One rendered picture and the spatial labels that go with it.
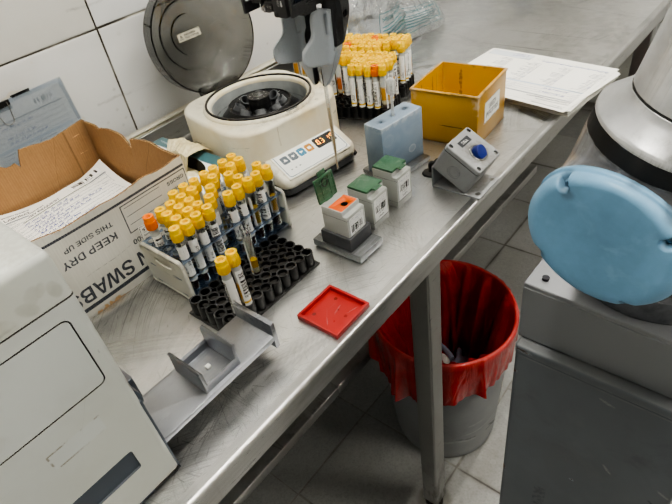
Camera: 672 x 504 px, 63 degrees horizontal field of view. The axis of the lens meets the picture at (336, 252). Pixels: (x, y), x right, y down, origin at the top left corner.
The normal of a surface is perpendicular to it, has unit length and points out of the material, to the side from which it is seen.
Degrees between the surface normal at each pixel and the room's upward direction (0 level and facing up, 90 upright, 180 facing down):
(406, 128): 90
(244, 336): 0
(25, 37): 90
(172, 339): 0
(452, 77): 90
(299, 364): 0
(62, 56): 90
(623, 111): 37
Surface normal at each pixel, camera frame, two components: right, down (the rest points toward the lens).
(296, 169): 0.16, -0.52
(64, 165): 0.76, 0.29
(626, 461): -0.62, 0.56
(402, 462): -0.14, -0.77
